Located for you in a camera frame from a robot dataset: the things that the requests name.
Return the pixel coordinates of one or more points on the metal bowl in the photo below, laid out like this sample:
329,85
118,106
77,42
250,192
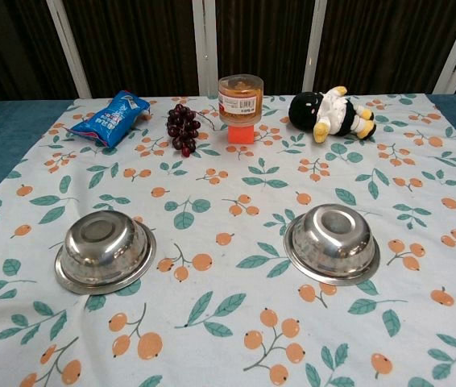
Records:
103,252
332,248

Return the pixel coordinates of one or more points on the dark red grape bunch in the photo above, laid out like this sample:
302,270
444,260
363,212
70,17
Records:
181,125

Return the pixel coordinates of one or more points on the clear jar with orange lid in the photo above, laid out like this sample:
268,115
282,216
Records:
240,101

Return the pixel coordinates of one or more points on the floral print tablecloth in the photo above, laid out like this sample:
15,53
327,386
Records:
228,322

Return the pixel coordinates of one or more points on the black and white plush doll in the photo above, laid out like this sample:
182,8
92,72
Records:
332,113

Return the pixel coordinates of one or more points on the blue snack bag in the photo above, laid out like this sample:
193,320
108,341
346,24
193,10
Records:
111,119

